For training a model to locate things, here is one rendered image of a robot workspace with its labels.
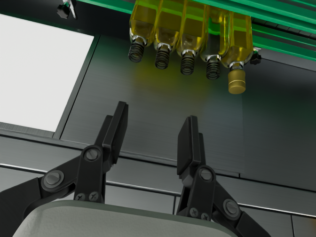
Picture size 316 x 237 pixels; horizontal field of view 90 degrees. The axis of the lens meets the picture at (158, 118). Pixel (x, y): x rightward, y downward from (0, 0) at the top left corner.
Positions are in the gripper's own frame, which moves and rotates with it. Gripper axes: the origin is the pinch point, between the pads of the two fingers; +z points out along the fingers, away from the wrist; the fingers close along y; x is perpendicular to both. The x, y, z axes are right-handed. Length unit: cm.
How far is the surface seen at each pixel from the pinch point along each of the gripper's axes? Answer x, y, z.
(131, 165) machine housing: -27.1, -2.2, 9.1
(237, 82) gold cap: -7.4, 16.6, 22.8
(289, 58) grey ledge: -11, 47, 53
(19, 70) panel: -19.7, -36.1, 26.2
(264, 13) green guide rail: 1.9, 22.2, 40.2
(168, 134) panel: -23.3, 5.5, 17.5
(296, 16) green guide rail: 3.1, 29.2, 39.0
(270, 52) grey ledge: -11, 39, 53
